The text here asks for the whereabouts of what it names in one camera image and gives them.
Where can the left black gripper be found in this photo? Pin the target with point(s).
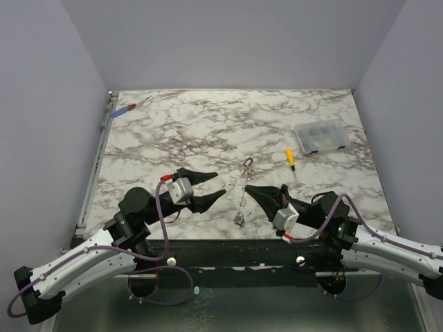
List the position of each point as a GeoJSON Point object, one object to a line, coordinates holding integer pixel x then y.
{"type": "Point", "coordinates": [202, 203]}

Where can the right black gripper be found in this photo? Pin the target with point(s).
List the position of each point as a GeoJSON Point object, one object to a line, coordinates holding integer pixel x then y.
{"type": "Point", "coordinates": [281, 203]}

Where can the large grey metal keyring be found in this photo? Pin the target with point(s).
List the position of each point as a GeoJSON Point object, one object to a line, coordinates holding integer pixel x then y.
{"type": "Point", "coordinates": [239, 217]}

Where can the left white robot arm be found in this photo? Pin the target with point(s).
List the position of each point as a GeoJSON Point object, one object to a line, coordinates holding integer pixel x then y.
{"type": "Point", "coordinates": [133, 240]}

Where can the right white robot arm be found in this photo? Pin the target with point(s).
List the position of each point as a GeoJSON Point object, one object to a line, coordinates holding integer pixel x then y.
{"type": "Point", "coordinates": [349, 240]}

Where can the clear plastic screw box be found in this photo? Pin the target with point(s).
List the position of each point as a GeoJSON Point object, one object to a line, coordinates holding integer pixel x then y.
{"type": "Point", "coordinates": [321, 137]}

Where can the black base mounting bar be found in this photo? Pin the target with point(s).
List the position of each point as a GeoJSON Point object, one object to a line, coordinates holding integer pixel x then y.
{"type": "Point", "coordinates": [216, 263]}

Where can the blue red screwdriver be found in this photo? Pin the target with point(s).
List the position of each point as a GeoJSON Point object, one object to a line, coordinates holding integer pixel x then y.
{"type": "Point", "coordinates": [124, 110]}

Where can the yellow handled screwdriver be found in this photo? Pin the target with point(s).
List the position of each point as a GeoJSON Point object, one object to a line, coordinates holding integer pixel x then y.
{"type": "Point", "coordinates": [291, 163]}

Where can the left aluminium rail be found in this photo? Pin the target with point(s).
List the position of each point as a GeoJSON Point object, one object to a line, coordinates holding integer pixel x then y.
{"type": "Point", "coordinates": [97, 161]}

